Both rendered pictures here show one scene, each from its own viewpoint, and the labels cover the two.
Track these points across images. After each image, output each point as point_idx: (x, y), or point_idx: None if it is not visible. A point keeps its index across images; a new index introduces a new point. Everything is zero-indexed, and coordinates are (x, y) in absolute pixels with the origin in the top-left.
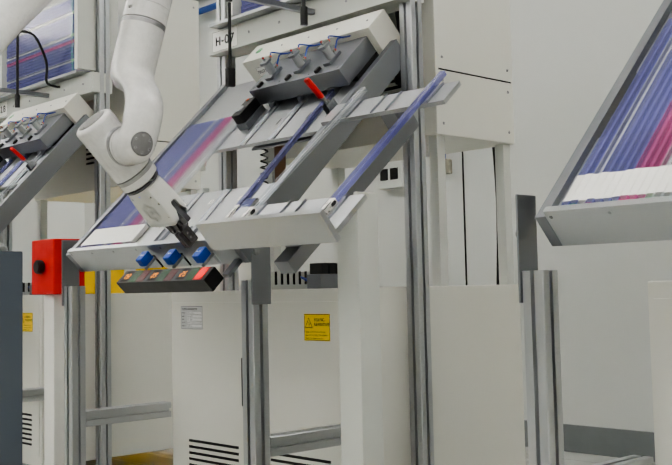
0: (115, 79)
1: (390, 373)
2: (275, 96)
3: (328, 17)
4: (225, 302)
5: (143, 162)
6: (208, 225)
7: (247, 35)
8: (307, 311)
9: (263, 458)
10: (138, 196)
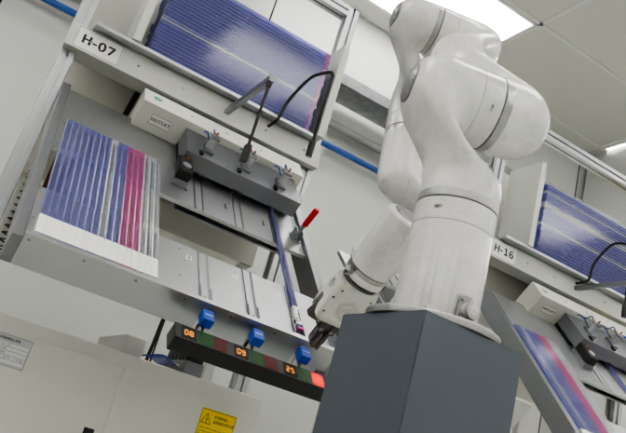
0: (415, 184)
1: None
2: (209, 173)
3: (242, 128)
4: (81, 353)
5: None
6: None
7: (134, 67)
8: (209, 406)
9: None
10: (360, 294)
